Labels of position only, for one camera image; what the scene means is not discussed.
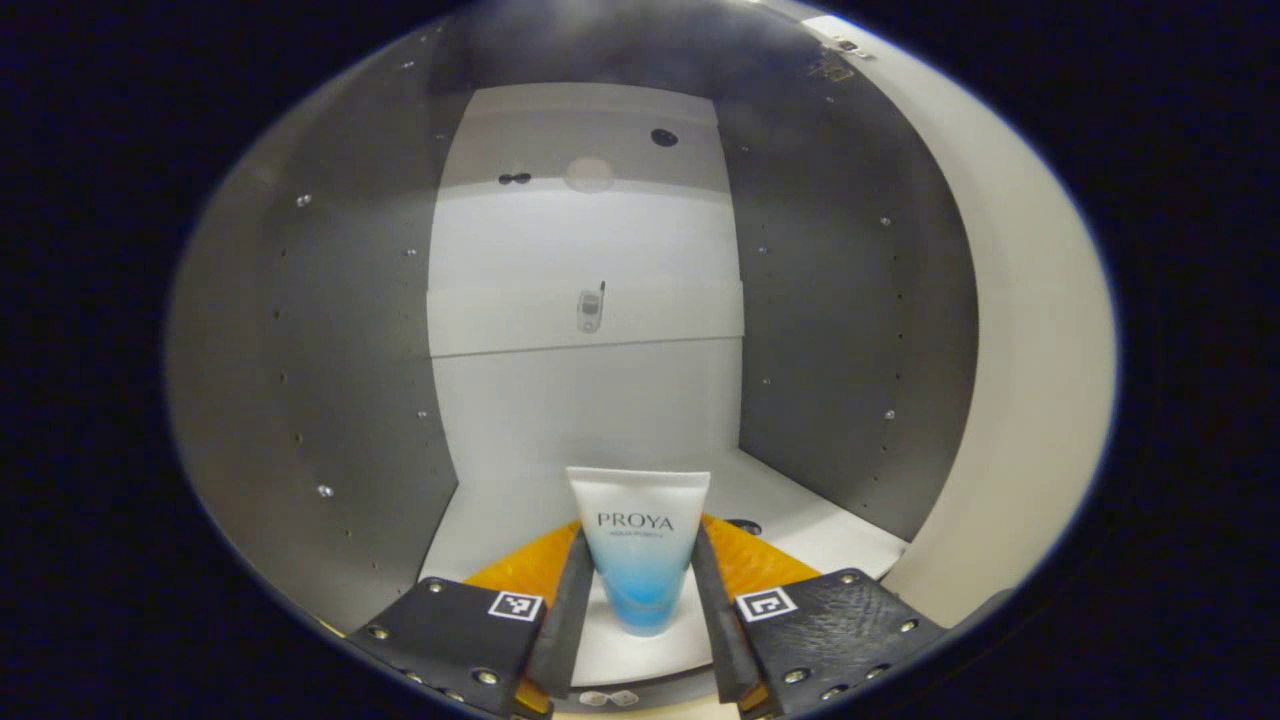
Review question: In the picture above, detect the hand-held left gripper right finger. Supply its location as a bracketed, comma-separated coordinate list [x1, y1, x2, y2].
[690, 515, 946, 720]

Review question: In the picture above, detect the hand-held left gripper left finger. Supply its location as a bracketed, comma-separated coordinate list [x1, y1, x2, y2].
[345, 520, 596, 720]

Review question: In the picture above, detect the white and blue tube bottle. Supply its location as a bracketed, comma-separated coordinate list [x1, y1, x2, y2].
[566, 467, 712, 638]

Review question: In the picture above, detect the dark grey cabinet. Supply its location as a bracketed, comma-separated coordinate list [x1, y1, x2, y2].
[165, 0, 986, 716]

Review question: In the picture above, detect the grey cabinet door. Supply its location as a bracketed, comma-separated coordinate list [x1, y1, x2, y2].
[790, 10, 1119, 631]

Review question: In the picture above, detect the metal door hinge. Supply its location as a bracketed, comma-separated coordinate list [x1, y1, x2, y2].
[808, 40, 876, 81]

